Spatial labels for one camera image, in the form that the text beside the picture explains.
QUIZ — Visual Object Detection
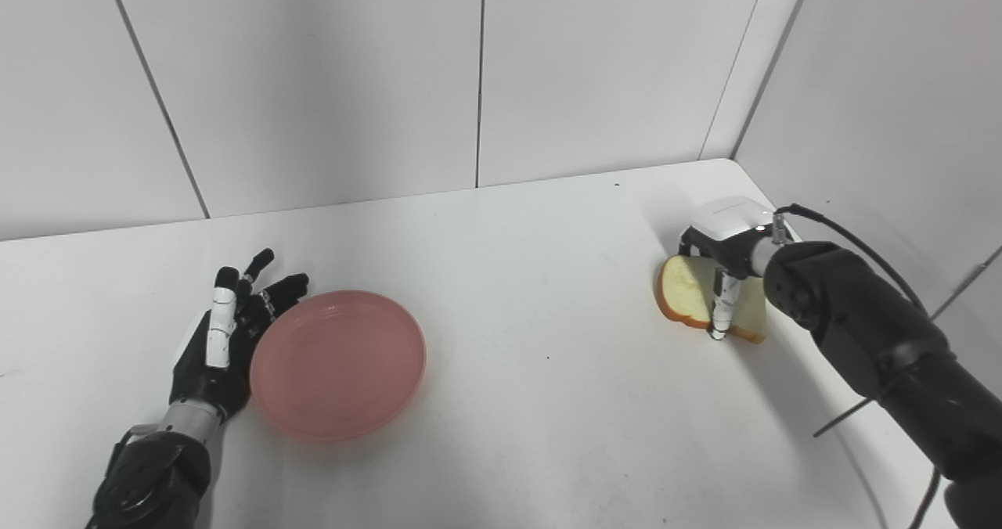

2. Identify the slice of white bread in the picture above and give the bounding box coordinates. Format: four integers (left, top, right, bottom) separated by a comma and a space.
655, 254, 768, 344

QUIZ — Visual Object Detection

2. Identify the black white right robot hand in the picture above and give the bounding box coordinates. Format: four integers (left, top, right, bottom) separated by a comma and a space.
678, 196, 777, 340

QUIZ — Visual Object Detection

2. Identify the pink round plate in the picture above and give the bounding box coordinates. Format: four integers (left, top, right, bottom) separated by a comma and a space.
250, 290, 427, 442

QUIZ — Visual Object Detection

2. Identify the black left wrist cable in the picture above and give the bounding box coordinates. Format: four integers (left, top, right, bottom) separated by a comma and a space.
110, 426, 161, 459

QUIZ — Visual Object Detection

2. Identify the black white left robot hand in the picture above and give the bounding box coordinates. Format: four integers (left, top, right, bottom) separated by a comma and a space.
168, 248, 310, 423

